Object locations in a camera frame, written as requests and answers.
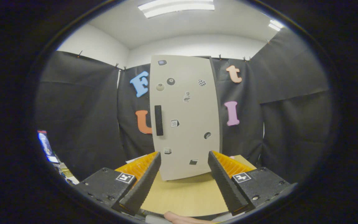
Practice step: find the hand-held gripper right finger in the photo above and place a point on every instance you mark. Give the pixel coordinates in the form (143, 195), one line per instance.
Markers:
(225, 183)

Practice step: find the yellow-labelled bottle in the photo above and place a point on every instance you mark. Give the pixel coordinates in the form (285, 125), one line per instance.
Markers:
(65, 171)

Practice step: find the long ceiling light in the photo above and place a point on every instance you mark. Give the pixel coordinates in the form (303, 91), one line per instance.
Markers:
(176, 7)

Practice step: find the white book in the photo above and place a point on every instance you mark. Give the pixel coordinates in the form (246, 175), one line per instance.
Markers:
(134, 160)

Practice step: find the grey shoe cabinet door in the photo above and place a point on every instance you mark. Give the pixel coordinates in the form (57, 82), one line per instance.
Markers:
(185, 140)

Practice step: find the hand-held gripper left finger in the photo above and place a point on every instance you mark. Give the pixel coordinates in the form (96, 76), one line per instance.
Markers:
(144, 183)

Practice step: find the small ceiling light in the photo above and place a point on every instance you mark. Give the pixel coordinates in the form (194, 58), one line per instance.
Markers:
(276, 25)

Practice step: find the blue wall poster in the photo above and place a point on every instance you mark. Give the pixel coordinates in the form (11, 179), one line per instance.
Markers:
(46, 146)

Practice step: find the black backdrop cloth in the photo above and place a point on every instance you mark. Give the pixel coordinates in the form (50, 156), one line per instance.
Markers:
(79, 109)

